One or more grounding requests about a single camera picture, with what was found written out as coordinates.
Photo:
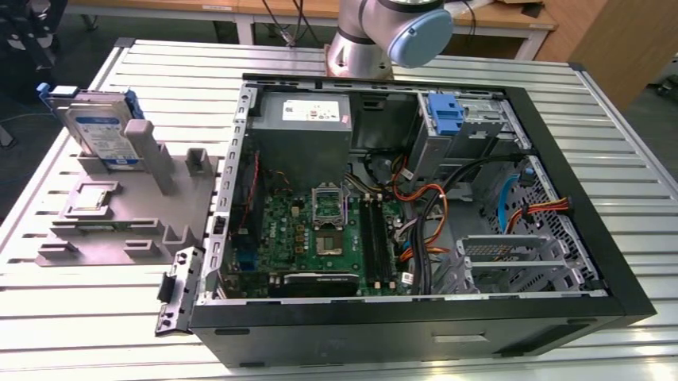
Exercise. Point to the black wheeled chair base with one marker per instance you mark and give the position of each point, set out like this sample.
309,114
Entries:
669,85

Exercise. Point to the wooden top white desk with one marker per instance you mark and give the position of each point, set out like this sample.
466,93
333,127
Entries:
133,4

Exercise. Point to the RAM slot white clips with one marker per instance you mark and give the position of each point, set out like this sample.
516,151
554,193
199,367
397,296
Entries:
385,238
370,238

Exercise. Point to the blue plastic drive latch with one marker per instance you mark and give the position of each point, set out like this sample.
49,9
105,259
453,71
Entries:
445,115

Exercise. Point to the CPU chip silver top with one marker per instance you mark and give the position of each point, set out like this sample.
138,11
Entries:
91,199

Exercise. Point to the green RAM stick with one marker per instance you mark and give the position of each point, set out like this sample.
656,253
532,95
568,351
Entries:
101,227

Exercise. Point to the grey card retention bracket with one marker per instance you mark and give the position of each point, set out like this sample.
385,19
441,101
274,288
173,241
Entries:
183,278

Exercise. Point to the grey power supply unit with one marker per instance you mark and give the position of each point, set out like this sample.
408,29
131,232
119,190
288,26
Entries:
302,158

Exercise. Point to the black office chair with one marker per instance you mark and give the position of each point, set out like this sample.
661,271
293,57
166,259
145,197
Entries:
22,85

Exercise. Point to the green motherboard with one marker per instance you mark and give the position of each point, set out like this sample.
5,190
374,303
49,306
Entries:
286,238

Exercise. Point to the hard disk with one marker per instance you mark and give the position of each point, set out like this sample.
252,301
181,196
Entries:
101,135

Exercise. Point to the grey parts rack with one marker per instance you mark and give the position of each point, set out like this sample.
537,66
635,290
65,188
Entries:
143,222

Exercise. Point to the blue rear port connector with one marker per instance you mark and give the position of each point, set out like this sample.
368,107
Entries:
246,258

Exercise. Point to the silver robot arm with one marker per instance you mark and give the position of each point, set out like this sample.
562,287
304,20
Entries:
366,24

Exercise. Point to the wooden cabinet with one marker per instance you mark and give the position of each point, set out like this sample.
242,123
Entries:
625,47

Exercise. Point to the black graphics card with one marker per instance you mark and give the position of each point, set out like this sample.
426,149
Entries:
318,283

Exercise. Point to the black PC case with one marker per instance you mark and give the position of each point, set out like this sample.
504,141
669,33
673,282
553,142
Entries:
372,337

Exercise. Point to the metal optical drive cage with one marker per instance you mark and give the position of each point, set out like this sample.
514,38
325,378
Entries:
434,155

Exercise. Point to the CPU socket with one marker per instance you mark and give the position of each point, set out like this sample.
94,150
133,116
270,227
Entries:
330,244

